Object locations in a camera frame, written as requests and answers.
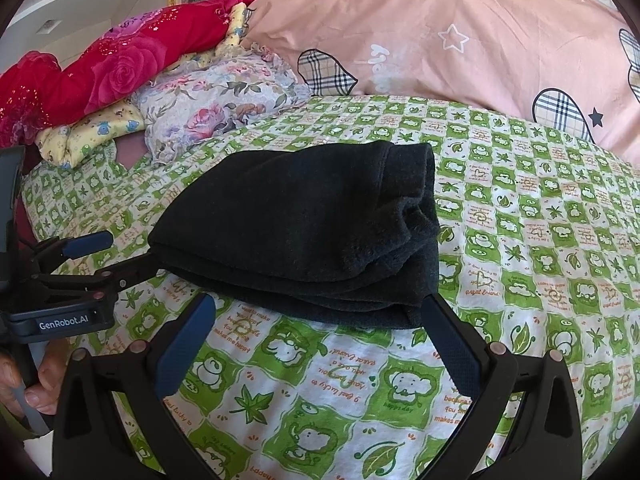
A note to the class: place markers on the floral pillow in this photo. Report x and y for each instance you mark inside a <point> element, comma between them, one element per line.
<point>220,105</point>

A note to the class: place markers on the green printed bed sheet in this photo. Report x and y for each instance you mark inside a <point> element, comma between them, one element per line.
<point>525,270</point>

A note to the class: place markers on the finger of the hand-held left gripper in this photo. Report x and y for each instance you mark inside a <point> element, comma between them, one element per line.
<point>125,272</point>
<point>87,244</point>

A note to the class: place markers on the wall switch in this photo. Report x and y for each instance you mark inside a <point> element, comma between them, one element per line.
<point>48,24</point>

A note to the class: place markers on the red floral blanket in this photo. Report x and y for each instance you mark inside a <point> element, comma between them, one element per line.
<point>130,55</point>

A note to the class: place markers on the pink quilt with plaid hearts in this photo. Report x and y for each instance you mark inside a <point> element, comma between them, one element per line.
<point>450,40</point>

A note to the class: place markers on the person's left hand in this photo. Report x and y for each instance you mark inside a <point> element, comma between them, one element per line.
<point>50,380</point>

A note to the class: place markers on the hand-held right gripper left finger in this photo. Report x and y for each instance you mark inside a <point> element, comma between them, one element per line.
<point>182,350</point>

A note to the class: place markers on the black pants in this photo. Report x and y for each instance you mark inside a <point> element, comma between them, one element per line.
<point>300,230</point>

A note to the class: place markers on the yellow printed cloth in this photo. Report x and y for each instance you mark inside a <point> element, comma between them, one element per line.
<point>85,135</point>

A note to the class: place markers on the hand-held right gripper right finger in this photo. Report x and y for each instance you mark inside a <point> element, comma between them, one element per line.
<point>457,355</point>

